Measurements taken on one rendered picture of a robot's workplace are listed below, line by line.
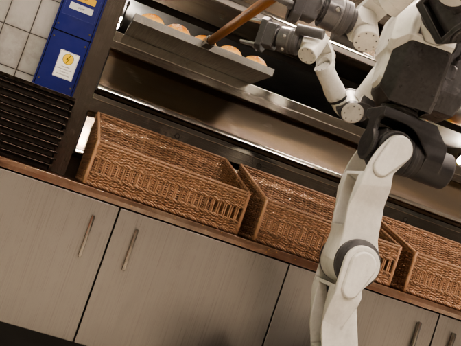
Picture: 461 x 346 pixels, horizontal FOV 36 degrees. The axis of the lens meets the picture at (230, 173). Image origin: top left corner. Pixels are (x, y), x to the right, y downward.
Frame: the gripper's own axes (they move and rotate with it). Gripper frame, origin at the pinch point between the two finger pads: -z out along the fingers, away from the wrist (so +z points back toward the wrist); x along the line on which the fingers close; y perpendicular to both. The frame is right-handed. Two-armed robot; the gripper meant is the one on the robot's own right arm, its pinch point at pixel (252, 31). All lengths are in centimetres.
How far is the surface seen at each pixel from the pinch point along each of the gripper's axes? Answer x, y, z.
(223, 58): -8.7, -12.8, -12.6
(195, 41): -7.3, -3.4, -21.1
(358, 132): -11, -74, 31
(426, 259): -55, -44, 76
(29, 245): -92, 36, -32
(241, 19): -8.1, 38.9, 12.1
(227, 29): -8.1, 25.1, 2.4
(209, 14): 10.8, -27.6, -31.6
